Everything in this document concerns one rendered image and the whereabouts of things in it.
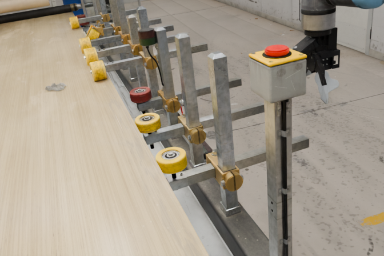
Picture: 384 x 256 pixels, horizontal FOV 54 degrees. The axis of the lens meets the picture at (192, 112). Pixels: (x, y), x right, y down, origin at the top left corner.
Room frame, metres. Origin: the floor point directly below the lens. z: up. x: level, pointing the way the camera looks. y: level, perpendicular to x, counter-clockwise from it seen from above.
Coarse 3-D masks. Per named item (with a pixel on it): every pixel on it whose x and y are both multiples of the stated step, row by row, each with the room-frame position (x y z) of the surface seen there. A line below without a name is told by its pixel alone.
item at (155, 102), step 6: (234, 78) 1.46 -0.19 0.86; (240, 78) 1.45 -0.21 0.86; (234, 84) 1.44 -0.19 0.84; (240, 84) 1.45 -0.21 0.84; (198, 90) 1.39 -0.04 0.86; (204, 90) 1.40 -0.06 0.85; (210, 90) 1.41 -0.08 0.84; (180, 96) 1.37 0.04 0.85; (198, 96) 1.39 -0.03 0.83; (144, 102) 1.33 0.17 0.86; (150, 102) 1.33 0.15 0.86; (156, 102) 1.34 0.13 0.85; (138, 108) 1.32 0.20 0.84; (144, 108) 1.32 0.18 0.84; (150, 108) 1.33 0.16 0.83
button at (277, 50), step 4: (268, 48) 0.61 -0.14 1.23; (272, 48) 0.60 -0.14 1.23; (276, 48) 0.60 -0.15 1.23; (280, 48) 0.60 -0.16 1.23; (284, 48) 0.60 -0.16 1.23; (288, 48) 0.60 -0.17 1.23; (268, 52) 0.59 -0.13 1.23; (272, 52) 0.59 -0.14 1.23; (276, 52) 0.59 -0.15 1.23; (280, 52) 0.59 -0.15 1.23; (284, 52) 0.59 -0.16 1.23; (288, 52) 0.59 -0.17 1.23; (272, 56) 0.59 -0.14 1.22; (276, 56) 0.59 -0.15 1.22; (280, 56) 0.59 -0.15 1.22
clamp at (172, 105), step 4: (160, 92) 1.38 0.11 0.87; (160, 96) 1.37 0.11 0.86; (176, 96) 1.32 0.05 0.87; (164, 100) 1.31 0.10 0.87; (168, 100) 1.30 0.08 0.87; (172, 100) 1.29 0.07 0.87; (176, 100) 1.29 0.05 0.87; (164, 104) 1.32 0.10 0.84; (168, 104) 1.28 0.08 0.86; (172, 104) 1.28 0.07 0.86; (176, 104) 1.29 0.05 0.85; (180, 104) 1.30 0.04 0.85; (164, 108) 1.33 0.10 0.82; (168, 108) 1.28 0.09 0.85; (172, 108) 1.28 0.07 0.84; (176, 108) 1.29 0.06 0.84; (172, 112) 1.28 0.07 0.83
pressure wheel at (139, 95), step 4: (136, 88) 1.36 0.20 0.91; (140, 88) 1.36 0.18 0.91; (144, 88) 1.36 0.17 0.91; (148, 88) 1.35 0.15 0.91; (132, 92) 1.33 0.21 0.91; (136, 92) 1.33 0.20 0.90; (140, 92) 1.33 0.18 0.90; (144, 92) 1.31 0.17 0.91; (148, 92) 1.31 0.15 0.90; (132, 96) 1.31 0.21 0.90; (136, 96) 1.30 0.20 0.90; (140, 96) 1.30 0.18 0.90; (144, 96) 1.30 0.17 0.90; (148, 96) 1.31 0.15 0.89; (132, 100) 1.31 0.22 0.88; (136, 100) 1.30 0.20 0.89; (140, 100) 1.30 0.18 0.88; (144, 100) 1.30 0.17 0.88; (148, 100) 1.31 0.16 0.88; (144, 112) 1.33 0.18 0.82
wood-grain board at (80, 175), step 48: (0, 48) 2.39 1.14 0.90; (48, 48) 2.23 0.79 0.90; (0, 96) 1.49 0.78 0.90; (48, 96) 1.42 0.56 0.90; (96, 96) 1.35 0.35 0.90; (0, 144) 1.05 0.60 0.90; (48, 144) 1.01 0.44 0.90; (96, 144) 0.97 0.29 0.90; (144, 144) 0.93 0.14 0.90; (0, 192) 0.78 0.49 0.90; (48, 192) 0.76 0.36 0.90; (96, 192) 0.73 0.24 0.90; (144, 192) 0.71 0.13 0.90; (0, 240) 0.61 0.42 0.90; (48, 240) 0.59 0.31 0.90; (96, 240) 0.57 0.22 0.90; (144, 240) 0.56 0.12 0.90; (192, 240) 0.54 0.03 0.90
